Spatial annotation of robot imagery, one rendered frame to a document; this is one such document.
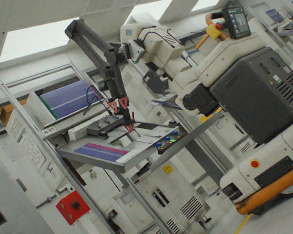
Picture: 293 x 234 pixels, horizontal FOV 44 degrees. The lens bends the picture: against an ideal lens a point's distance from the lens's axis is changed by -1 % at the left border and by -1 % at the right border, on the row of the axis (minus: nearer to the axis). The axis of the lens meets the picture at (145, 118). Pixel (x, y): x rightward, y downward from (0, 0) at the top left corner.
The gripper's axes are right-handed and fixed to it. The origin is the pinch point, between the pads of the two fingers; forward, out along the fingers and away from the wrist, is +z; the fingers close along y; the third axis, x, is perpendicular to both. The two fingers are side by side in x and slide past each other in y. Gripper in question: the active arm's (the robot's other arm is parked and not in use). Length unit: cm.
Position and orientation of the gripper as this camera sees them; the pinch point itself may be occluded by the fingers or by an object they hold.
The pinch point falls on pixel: (130, 131)
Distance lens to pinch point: 292.8
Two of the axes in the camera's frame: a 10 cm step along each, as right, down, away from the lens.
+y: -6.0, 3.5, -7.2
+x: 7.7, 0.2, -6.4
